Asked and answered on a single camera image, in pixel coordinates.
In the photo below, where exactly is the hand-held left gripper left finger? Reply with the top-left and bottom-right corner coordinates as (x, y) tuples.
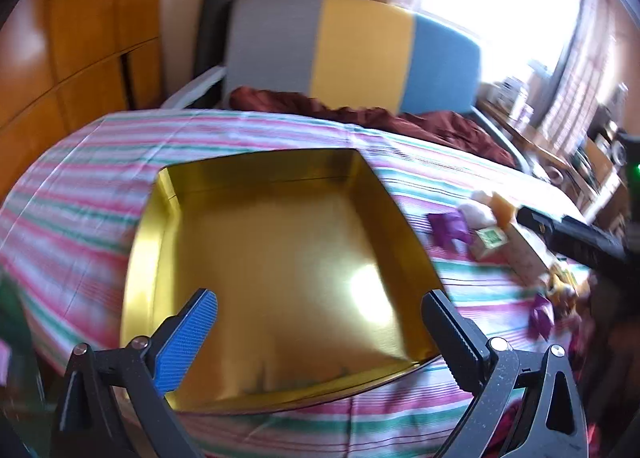
(50, 288), (221, 458)

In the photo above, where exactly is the yellow snack packet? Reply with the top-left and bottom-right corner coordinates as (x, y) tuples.
(542, 263), (581, 301)

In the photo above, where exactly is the wooden wardrobe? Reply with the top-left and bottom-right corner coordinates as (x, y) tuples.
(0, 0), (166, 209)

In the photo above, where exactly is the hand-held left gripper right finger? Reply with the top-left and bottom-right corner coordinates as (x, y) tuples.
(421, 289), (590, 458)

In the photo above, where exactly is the person's red garment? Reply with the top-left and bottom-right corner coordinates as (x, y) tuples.
(575, 263), (640, 458)

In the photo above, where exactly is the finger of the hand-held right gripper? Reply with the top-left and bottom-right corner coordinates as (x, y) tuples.
(516, 206), (628, 269)

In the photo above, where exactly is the gold-lined storage box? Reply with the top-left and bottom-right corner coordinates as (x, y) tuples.
(120, 148), (446, 414)

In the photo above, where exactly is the striped bedsheet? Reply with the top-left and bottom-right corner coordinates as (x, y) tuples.
(0, 108), (601, 458)

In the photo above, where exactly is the yellow sponge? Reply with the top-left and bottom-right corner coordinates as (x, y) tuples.
(490, 192), (516, 226)

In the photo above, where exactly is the green label snack packet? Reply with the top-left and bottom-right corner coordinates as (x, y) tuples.
(470, 227), (506, 261)

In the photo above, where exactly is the wooden desk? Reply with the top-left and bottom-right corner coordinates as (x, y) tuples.
(477, 95), (586, 179)

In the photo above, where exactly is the maroon blanket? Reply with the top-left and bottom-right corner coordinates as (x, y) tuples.
(229, 86), (518, 169)

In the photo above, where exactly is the black rolled mat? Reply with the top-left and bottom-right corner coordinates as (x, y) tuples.
(192, 0), (246, 84)

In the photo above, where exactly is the pink checked curtain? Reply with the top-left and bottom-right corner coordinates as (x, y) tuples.
(545, 0), (631, 149)

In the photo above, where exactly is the brown cardboard box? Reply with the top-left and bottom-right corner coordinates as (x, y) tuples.
(582, 135), (616, 184)

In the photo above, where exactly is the purple crumpled wrapper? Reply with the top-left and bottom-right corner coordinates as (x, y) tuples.
(530, 294), (556, 339)
(426, 210), (471, 245)

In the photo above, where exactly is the grey yellow blue armchair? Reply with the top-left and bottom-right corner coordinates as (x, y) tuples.
(160, 0), (531, 174)

